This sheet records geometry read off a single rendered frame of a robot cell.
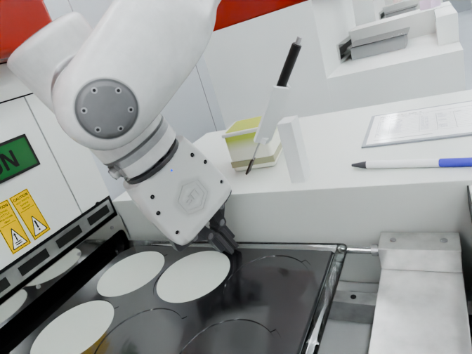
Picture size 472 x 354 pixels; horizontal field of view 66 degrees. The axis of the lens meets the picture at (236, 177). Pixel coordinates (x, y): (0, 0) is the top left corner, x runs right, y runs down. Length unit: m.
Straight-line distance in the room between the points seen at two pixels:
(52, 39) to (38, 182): 0.28
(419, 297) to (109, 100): 0.34
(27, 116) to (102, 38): 0.32
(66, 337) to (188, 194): 0.23
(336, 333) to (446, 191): 0.20
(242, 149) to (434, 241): 0.29
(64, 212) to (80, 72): 0.35
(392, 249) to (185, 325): 0.24
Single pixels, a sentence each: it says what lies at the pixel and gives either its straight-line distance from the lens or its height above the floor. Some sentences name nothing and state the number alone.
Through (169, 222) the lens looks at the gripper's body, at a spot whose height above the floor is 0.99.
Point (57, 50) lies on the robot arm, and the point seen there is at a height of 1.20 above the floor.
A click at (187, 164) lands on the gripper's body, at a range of 0.42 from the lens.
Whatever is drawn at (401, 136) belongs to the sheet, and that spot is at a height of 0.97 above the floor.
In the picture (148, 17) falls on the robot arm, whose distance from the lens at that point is 0.31.
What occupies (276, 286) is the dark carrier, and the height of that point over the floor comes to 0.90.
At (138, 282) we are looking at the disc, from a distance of 0.53.
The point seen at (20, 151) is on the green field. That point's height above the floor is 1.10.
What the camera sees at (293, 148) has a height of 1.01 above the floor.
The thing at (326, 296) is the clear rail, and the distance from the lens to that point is 0.40.
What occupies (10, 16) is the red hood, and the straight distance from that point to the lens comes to 0.58.
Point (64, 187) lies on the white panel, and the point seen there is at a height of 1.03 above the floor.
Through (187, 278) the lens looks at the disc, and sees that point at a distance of 0.49.
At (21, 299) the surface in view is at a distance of 0.58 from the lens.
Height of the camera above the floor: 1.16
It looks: 20 degrees down
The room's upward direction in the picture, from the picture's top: 17 degrees counter-clockwise
